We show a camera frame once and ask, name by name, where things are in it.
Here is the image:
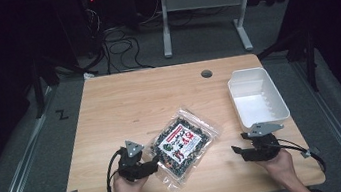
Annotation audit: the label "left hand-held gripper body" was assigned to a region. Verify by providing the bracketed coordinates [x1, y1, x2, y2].
[113, 137, 154, 185]

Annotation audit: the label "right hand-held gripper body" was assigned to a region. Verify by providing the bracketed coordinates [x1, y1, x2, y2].
[242, 119, 289, 165]

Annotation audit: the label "clear bag of black beans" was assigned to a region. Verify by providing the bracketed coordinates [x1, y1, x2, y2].
[140, 101, 232, 192]

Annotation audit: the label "person's right hand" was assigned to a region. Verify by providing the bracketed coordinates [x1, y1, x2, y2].
[254, 147, 298, 192]

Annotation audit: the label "white plastic bin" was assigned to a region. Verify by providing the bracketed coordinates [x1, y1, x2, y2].
[225, 63, 294, 134]

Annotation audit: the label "black tape mark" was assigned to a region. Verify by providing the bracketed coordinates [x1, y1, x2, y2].
[54, 107, 71, 122]

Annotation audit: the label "white power plug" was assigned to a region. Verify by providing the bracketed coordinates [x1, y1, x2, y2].
[82, 70, 98, 82]

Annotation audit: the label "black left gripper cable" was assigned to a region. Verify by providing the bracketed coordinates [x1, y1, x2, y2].
[101, 148, 129, 192]

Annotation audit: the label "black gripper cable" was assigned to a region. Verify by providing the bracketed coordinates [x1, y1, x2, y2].
[101, 148, 129, 192]
[275, 132, 328, 179]

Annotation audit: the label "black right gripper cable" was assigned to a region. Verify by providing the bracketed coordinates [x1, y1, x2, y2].
[275, 132, 328, 179]

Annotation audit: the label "grey table cable grommet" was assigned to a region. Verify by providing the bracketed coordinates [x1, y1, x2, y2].
[199, 68, 214, 81]

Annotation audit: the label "black cables on floor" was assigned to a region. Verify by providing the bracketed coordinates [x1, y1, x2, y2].
[98, 20, 156, 76]

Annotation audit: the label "white metal desk frame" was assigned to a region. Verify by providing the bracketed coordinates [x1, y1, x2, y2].
[156, 0, 263, 63]

